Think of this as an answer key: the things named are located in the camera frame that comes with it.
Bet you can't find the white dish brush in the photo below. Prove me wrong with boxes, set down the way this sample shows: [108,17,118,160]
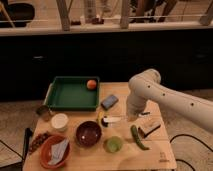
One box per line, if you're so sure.
[101,112,152,128]

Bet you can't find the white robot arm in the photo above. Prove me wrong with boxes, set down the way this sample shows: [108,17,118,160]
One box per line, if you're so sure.
[126,69,213,133]

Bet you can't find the purple bowl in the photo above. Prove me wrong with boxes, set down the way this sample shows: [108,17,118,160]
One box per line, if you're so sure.
[75,121,102,148]

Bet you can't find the wooden block brush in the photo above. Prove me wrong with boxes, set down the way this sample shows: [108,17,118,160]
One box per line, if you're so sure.
[138,119,161,138]

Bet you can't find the orange bowl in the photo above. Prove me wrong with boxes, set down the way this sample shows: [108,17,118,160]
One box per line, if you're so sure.
[39,134,70,169]

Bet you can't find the blue sponge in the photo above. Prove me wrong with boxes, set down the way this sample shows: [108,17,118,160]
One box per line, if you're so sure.
[101,95,119,110]

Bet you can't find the orange fruit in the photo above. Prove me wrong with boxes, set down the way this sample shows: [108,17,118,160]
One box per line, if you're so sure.
[87,80,97,90]

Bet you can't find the yellow banana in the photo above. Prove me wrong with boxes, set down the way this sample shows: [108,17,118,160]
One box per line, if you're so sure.
[97,111,104,126]

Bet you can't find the green plastic tray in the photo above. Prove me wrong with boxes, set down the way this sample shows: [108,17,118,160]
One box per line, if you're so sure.
[45,76,99,111]

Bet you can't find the green chili pepper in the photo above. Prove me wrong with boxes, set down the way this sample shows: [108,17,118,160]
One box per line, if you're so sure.
[130,125,149,150]

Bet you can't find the green cup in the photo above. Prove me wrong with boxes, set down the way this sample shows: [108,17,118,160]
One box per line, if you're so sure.
[105,136,123,153]

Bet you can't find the white round container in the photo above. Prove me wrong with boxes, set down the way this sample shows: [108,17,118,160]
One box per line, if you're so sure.
[51,113,69,132]

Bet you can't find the small metal cup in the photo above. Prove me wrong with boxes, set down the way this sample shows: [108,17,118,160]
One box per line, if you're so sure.
[36,105,51,121]

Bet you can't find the crumpled grey cloth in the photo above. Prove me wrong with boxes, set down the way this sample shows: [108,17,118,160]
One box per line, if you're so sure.
[48,139,69,165]

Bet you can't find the dark red grapes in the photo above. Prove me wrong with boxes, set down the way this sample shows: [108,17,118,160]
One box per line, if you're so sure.
[29,132,50,154]

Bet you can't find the black chair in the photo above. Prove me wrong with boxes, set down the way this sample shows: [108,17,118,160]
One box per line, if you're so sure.
[0,2,35,28]

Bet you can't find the black floor cable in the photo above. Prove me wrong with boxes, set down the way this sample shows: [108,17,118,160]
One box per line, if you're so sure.
[169,133,213,171]

